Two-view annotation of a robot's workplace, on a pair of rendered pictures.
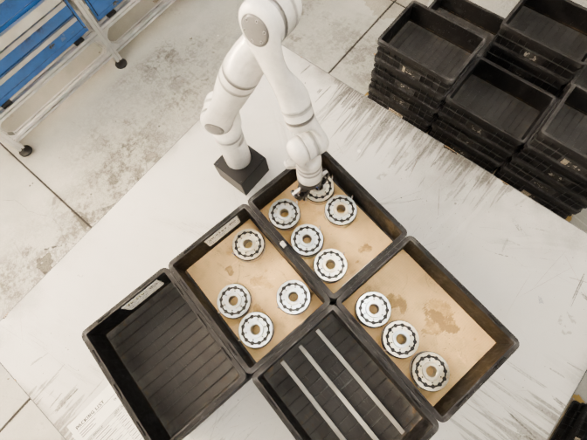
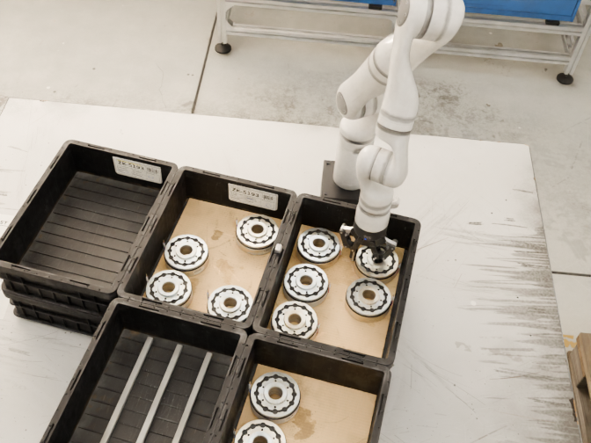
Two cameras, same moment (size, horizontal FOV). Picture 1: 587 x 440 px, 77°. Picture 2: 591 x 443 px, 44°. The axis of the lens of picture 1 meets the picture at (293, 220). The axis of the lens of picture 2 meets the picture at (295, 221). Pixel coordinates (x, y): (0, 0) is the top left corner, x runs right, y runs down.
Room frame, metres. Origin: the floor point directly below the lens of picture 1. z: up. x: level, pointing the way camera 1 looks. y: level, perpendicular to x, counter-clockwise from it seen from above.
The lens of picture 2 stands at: (-0.44, -0.63, 2.24)
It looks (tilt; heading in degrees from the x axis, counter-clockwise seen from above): 51 degrees down; 41
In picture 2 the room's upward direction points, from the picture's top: 5 degrees clockwise
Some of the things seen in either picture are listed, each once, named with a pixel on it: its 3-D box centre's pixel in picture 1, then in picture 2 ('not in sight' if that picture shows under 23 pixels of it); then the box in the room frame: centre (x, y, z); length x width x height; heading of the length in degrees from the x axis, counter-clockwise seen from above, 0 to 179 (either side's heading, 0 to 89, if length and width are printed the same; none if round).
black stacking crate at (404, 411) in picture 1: (341, 397); (148, 412); (-0.16, -0.03, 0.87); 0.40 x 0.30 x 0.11; 30
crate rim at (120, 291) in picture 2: (247, 283); (212, 243); (0.19, 0.17, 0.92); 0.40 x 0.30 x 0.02; 30
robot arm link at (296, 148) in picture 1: (305, 154); (375, 178); (0.45, -0.06, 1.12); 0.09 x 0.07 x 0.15; 109
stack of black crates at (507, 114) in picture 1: (485, 119); not in sight; (0.88, -1.04, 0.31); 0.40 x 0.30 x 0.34; 40
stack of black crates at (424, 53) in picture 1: (418, 72); not in sight; (1.18, -0.78, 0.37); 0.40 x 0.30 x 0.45; 40
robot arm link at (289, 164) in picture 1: (305, 165); (375, 204); (0.47, -0.06, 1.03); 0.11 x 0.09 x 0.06; 24
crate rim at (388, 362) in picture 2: (325, 217); (341, 274); (0.34, -0.10, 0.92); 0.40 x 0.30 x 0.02; 30
